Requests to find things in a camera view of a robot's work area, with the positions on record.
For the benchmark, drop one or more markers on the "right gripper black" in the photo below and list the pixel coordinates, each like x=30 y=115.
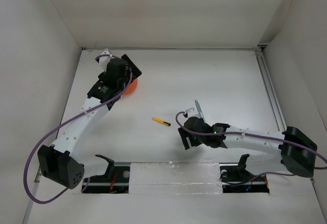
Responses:
x=184 y=134

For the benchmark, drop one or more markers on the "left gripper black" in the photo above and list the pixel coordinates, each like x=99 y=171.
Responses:
x=132 y=71

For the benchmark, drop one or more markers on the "blue pen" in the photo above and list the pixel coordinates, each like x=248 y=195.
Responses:
x=199 y=110

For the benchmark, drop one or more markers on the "yellow utility knife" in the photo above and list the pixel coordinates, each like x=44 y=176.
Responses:
x=160 y=121

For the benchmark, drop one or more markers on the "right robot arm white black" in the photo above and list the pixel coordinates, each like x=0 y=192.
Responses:
x=290 y=150

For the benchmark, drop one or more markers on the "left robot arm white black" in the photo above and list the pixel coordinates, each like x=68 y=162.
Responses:
x=59 y=162

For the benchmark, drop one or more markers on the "orange round divided container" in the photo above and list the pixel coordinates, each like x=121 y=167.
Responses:
x=131 y=88

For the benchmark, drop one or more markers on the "white foam block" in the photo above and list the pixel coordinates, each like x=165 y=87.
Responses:
x=175 y=178

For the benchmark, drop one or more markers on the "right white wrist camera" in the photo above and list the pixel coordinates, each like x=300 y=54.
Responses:
x=191 y=112

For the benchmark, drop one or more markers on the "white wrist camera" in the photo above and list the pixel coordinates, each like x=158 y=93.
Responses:
x=104 y=58
x=191 y=112

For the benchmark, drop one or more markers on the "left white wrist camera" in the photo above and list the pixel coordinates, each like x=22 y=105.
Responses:
x=104 y=58

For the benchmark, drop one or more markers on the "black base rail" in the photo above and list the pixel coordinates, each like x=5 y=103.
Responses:
x=116 y=182

